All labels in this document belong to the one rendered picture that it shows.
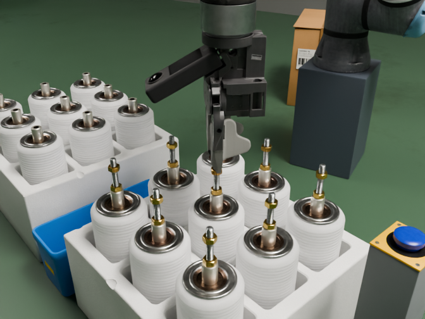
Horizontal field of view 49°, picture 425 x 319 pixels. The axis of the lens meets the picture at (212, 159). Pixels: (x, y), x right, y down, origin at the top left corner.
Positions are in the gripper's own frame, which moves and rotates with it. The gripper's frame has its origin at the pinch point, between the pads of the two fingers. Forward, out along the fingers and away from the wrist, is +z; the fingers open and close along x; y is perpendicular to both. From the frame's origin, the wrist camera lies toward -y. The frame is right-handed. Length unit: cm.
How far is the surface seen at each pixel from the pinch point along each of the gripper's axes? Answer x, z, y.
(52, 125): 42, 12, -33
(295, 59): 96, 16, 43
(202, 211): -1.1, 9.1, -1.8
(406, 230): -19.2, 1.5, 22.9
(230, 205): -0.1, 9.1, 3.1
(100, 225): -0.5, 10.7, -18.6
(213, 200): -0.9, 7.2, 0.0
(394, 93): 102, 35, 88
